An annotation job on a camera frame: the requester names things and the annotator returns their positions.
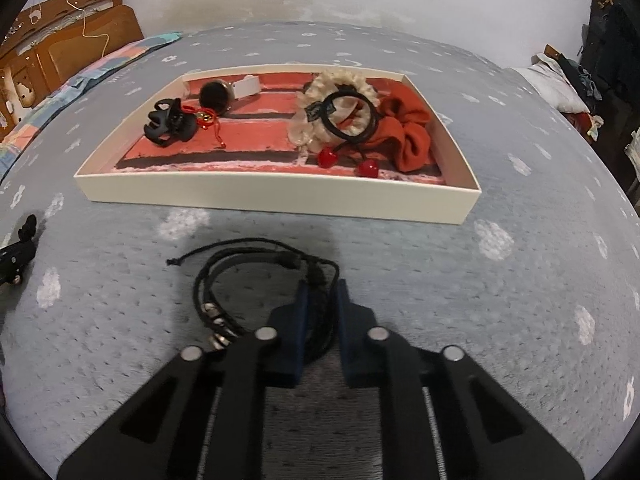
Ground black hair tie red cherries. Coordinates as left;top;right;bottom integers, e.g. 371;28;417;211
317;86;380;179

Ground pile of dark clothes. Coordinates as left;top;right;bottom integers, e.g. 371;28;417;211
558;53;602;104

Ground black braided leather bracelet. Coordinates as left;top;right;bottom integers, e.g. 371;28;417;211
166;237;341;361

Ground dark wooden wardrobe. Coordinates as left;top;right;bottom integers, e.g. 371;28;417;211
580;0;639;112

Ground white charging cable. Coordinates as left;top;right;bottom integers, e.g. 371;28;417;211
29;0;112;59

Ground white tray with brick liner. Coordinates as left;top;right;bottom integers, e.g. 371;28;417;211
75;64;480;224

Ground wooden headboard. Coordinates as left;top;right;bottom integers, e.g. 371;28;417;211
1;0;143;136

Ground cream satin scrunchie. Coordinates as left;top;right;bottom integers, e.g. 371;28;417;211
288;68;380;153

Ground grey patterned bed cover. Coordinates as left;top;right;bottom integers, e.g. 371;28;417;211
1;23;639;477

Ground red fabric scrunchie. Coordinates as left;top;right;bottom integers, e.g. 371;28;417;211
360;81;433;174

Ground black hair claw clip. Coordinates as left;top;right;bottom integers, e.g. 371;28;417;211
143;99;198;148

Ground white pillow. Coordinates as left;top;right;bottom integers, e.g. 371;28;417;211
515;62;590;114

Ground watch with white strap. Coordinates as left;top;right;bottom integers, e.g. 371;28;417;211
198;75;262;114

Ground colourful patchwork pillow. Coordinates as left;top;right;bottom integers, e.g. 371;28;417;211
0;32;183;178

